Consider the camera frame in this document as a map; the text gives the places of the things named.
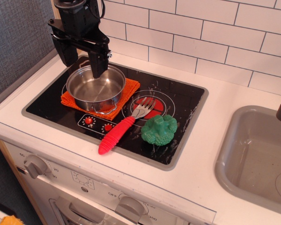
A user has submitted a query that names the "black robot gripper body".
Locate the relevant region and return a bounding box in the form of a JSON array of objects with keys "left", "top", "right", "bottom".
[{"left": 48, "top": 0, "right": 111, "bottom": 58}]

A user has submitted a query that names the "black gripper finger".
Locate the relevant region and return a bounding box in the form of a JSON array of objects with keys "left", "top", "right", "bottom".
[
  {"left": 88, "top": 48, "right": 109, "bottom": 79},
  {"left": 52, "top": 35, "right": 78, "bottom": 67}
]

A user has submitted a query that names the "green toy broccoli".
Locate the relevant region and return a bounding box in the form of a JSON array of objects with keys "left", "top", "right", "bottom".
[{"left": 141, "top": 115, "right": 177, "bottom": 146}]

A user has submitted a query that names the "black toy stove top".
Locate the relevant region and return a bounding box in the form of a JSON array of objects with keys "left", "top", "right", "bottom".
[{"left": 22, "top": 56, "right": 208, "bottom": 171}]

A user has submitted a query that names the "stainless steel pot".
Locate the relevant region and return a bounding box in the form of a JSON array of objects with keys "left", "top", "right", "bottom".
[{"left": 66, "top": 60, "right": 126, "bottom": 115}]

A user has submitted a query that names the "orange cloth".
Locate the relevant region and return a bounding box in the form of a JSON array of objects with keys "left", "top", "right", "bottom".
[{"left": 61, "top": 78, "right": 141, "bottom": 121}]

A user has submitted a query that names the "grey left oven knob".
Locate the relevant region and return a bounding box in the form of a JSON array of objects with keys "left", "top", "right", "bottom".
[{"left": 24, "top": 155, "right": 48, "bottom": 179}]

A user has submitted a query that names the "grey oven knob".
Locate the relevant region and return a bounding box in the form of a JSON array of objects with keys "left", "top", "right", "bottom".
[
  {"left": 115, "top": 196, "right": 145, "bottom": 224},
  {"left": 24, "top": 155, "right": 48, "bottom": 179}
]

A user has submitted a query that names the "grey right oven knob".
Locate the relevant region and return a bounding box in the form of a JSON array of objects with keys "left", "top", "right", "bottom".
[{"left": 115, "top": 196, "right": 145, "bottom": 224}]

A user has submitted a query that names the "orange object bottom left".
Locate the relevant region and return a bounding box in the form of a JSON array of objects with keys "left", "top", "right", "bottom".
[{"left": 0, "top": 215, "right": 24, "bottom": 225}]

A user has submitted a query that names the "grey sink basin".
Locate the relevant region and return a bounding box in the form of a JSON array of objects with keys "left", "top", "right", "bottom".
[{"left": 215, "top": 105, "right": 281, "bottom": 214}]

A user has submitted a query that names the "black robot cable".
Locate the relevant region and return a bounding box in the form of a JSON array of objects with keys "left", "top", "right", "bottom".
[{"left": 98, "top": 0, "right": 106, "bottom": 19}]

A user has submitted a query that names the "red handled metal fork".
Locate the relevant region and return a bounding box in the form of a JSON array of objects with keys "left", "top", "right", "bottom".
[{"left": 98, "top": 97, "right": 155, "bottom": 155}]

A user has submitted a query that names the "grey oven door handle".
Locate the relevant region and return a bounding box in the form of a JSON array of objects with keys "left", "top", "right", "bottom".
[{"left": 55, "top": 197, "right": 116, "bottom": 225}]

